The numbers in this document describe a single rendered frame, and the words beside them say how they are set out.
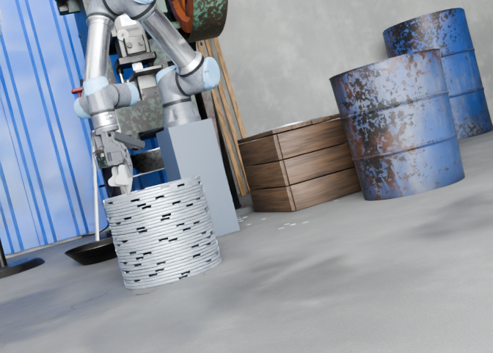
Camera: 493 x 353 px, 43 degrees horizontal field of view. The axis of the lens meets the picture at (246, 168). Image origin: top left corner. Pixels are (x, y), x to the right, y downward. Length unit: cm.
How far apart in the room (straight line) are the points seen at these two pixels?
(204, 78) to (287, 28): 251
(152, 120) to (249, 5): 196
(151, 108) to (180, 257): 139
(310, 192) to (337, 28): 252
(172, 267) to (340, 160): 119
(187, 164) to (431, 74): 94
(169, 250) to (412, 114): 100
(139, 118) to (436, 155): 141
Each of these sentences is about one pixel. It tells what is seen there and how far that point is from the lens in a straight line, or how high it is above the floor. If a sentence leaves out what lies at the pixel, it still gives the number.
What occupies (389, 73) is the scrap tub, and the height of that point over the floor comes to 43.
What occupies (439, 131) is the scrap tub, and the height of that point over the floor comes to 19.
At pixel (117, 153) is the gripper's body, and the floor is 39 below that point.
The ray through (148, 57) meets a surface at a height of 87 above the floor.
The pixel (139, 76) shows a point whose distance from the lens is 309.
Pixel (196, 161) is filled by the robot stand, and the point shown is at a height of 30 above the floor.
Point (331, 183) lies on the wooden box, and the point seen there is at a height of 7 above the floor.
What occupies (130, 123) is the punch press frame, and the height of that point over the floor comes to 55.
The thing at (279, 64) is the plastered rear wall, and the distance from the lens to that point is 472.
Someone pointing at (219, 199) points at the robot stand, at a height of 14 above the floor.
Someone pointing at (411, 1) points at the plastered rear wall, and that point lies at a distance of 534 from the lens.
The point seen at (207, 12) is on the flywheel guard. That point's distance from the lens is 316.
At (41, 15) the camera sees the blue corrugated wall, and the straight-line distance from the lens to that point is 448.
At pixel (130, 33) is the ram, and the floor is 100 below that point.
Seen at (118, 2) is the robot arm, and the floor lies 88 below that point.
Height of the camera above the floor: 30
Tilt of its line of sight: 2 degrees down
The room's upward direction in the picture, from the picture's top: 14 degrees counter-clockwise
